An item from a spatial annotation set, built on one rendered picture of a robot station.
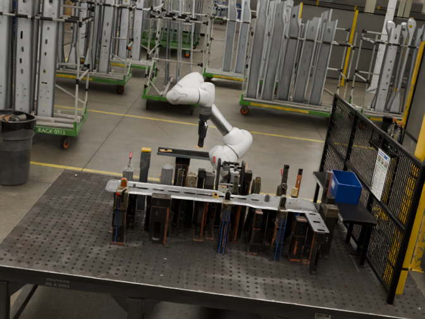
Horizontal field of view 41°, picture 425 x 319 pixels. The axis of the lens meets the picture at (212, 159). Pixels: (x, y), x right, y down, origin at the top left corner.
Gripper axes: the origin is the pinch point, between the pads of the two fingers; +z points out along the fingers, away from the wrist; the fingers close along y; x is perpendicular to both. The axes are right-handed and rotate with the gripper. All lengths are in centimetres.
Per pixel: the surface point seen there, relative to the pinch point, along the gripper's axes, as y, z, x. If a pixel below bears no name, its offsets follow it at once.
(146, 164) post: -9.0, 19.8, -34.8
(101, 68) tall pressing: -737, 82, 68
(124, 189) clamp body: 35, 20, -60
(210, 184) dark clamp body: 18.8, 24.4, 3.7
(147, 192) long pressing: 27, 26, -42
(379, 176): 77, -3, 94
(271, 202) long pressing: 48, 26, 36
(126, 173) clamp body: 4, 21, -51
